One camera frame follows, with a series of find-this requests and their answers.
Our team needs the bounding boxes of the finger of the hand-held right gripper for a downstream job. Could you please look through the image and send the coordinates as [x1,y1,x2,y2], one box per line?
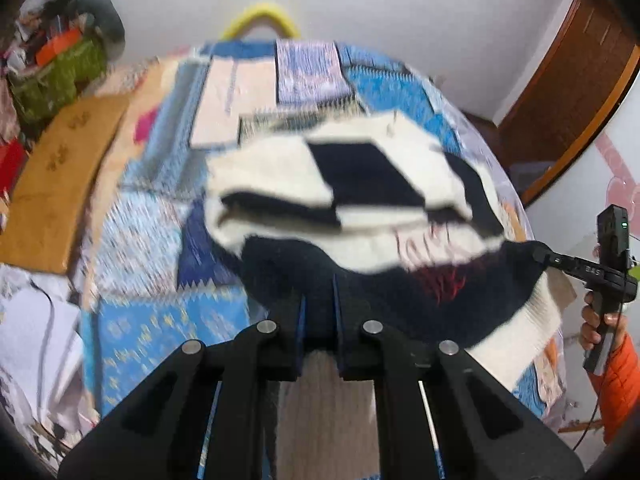
[531,241,583,281]

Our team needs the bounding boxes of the person's right hand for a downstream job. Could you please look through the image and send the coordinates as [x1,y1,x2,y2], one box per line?
[580,292,628,361]

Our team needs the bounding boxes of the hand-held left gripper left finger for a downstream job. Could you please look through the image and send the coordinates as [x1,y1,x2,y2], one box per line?
[57,295,308,480]

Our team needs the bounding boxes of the blue patchwork bedspread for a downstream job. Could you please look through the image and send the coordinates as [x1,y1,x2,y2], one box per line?
[75,40,568,421]

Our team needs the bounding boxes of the pile of clothes and sundries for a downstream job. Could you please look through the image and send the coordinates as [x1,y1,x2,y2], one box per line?
[0,0,86,76]

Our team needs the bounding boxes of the brown wooden door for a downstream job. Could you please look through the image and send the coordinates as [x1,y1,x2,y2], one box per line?
[500,0,636,166]

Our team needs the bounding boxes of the white paper sheets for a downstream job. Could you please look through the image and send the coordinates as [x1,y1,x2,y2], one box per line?
[0,265,101,461]

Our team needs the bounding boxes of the orange box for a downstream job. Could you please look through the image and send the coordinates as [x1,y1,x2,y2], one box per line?
[36,27,83,66]

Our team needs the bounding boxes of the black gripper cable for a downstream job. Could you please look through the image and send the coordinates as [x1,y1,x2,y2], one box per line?
[559,305,626,453]

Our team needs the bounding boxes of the red box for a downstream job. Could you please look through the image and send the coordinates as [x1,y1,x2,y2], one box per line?
[0,140,28,196]

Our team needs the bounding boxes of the white sliding wardrobe door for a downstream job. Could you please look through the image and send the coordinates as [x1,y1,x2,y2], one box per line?
[525,55,640,461]

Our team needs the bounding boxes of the black and cream striped sweater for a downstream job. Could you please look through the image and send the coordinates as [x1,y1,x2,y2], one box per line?
[205,112,576,480]

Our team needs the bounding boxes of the green patterned storage bag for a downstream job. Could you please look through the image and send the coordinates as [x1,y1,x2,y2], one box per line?
[10,40,108,121]

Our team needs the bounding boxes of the grey plush toy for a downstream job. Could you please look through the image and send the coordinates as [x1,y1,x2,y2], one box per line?
[75,0,126,43]

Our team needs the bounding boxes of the bamboo board with flower cutouts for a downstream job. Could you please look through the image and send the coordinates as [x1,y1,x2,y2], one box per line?
[0,95,131,276]

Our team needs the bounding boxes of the yellow foam tube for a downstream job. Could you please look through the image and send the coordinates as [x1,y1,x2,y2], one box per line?
[220,2,301,41]

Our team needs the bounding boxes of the thin black cable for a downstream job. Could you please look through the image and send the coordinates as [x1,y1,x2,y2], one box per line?
[30,280,57,333]

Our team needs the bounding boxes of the grey storage box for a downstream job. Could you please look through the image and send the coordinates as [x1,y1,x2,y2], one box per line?
[507,160,557,201]

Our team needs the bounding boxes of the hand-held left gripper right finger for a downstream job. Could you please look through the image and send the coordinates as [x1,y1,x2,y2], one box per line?
[332,275,586,480]

